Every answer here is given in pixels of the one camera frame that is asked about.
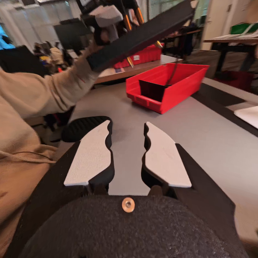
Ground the small green basket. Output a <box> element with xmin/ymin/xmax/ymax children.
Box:
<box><xmin>230</xmin><ymin>23</ymin><xmax>258</xmax><ymax>35</ymax></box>

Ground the black office chair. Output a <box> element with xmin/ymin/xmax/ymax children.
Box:
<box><xmin>0</xmin><ymin>45</ymin><xmax>50</xmax><ymax>78</ymax></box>

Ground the person's left hand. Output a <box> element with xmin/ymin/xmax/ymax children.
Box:
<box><xmin>88</xmin><ymin>30</ymin><xmax>111</xmax><ymax>53</ymax></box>

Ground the black monitor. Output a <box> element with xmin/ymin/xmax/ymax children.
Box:
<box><xmin>54</xmin><ymin>18</ymin><xmax>91</xmax><ymax>55</ymax></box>

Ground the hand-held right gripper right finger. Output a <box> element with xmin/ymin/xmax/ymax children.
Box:
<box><xmin>141</xmin><ymin>121</ymin><xmax>192</xmax><ymax>187</ymax></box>

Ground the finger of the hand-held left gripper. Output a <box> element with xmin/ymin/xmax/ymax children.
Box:
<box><xmin>90</xmin><ymin>5</ymin><xmax>124</xmax><ymax>27</ymax></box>

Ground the red crate on far table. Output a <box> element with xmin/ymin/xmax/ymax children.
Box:
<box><xmin>112</xmin><ymin>44</ymin><xmax>164</xmax><ymax>69</ymax></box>

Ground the person's left forearm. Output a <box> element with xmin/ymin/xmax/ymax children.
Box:
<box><xmin>0</xmin><ymin>46</ymin><xmax>101</xmax><ymax>120</ymax></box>

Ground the thin black earphone cord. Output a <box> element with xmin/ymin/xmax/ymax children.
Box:
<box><xmin>12</xmin><ymin>151</ymin><xmax>51</xmax><ymax>160</ymax></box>

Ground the black USB hub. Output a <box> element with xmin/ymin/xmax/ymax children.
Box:
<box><xmin>166</xmin><ymin>63</ymin><xmax>178</xmax><ymax>85</ymax></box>
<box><xmin>86</xmin><ymin>0</ymin><xmax>195</xmax><ymax>72</ymax></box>

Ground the black bin divider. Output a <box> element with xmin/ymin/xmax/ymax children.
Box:
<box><xmin>139</xmin><ymin>80</ymin><xmax>172</xmax><ymax>102</ymax></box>

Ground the red plastic bin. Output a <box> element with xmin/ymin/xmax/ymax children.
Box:
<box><xmin>126</xmin><ymin>63</ymin><xmax>210</xmax><ymax>114</ymax></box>

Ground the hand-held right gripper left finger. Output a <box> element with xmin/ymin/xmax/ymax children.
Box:
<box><xmin>64</xmin><ymin>120</ymin><xmax>115</xmax><ymax>187</ymax></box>

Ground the long wooden table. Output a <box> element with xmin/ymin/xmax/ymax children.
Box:
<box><xmin>95</xmin><ymin>54</ymin><xmax>184</xmax><ymax>84</ymax></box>

